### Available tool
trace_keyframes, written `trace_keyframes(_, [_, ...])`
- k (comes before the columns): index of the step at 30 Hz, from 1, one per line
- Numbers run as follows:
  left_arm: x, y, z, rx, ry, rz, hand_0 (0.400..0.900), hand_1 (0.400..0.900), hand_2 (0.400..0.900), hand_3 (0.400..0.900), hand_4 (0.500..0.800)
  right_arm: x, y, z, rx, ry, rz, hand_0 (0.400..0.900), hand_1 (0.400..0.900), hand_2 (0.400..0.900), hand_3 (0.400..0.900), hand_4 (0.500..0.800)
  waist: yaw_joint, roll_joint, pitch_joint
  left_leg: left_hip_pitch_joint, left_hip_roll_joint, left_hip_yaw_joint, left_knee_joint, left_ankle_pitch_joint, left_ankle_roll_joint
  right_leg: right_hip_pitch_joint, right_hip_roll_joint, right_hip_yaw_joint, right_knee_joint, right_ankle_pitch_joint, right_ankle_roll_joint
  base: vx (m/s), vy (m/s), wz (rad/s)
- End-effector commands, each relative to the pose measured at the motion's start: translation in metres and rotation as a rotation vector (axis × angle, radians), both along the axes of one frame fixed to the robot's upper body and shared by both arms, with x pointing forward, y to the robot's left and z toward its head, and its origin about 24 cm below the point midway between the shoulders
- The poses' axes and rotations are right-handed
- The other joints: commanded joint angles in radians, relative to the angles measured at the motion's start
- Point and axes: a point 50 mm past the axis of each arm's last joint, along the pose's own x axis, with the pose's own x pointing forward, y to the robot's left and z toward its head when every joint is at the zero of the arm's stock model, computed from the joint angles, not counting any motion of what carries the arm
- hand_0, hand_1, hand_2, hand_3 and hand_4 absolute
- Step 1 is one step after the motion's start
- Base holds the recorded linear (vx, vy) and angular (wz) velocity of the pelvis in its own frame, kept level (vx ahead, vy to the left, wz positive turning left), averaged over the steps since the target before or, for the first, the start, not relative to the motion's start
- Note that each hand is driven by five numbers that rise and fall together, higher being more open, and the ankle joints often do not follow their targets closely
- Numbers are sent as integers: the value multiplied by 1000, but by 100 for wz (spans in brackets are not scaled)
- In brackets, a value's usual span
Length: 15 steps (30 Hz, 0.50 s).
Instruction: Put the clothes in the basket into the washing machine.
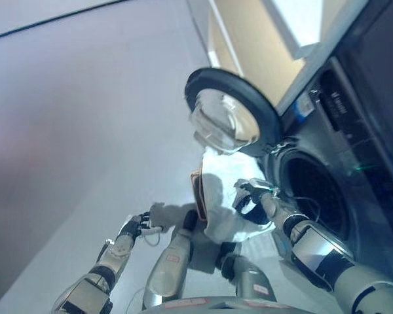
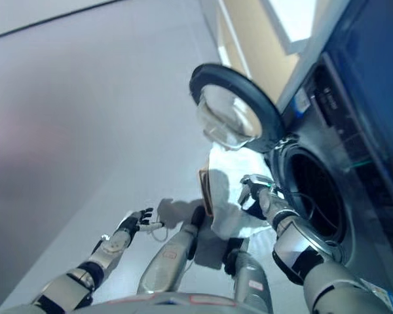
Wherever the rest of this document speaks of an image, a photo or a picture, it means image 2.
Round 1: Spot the silver robot leg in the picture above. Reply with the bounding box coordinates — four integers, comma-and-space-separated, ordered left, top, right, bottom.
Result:
231, 248, 272, 314
136, 224, 200, 295

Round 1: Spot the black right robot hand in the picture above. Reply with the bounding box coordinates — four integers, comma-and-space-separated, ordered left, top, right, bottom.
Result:
237, 174, 276, 220

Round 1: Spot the silver robot torso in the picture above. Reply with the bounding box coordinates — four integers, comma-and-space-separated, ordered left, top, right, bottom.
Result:
84, 292, 250, 314

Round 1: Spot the white cloth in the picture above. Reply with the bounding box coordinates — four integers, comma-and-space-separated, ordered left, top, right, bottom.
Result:
196, 143, 276, 239

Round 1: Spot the brown wicker basket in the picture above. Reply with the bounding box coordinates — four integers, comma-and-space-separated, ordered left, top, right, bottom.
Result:
198, 166, 215, 217

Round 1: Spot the black left robot foot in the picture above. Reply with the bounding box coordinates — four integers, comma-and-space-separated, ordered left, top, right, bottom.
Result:
190, 205, 206, 227

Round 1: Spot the silver left robot leg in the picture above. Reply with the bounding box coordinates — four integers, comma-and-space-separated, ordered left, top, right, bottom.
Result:
136, 224, 200, 295

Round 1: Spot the round washing machine door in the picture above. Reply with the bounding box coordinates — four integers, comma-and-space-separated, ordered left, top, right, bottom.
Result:
189, 63, 282, 153

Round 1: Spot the grey front-load washing machine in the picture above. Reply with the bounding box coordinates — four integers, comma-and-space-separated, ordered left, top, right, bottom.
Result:
268, 52, 393, 314

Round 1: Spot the black right robot foot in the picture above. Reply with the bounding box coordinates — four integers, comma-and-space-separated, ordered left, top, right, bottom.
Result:
223, 237, 246, 275

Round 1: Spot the blue rectangular sticker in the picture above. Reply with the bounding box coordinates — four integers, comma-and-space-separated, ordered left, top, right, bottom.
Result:
294, 93, 310, 114

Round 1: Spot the black robot foot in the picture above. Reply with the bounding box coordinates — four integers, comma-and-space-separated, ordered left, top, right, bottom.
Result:
190, 205, 206, 227
223, 237, 246, 275

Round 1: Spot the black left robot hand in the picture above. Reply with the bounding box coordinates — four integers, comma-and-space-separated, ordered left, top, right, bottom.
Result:
119, 207, 165, 235

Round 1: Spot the white shelf cabinet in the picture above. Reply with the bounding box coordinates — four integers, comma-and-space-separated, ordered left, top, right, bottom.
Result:
199, 0, 351, 109

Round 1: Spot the silver right robot leg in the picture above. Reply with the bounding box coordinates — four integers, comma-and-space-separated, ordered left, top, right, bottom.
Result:
231, 248, 272, 314

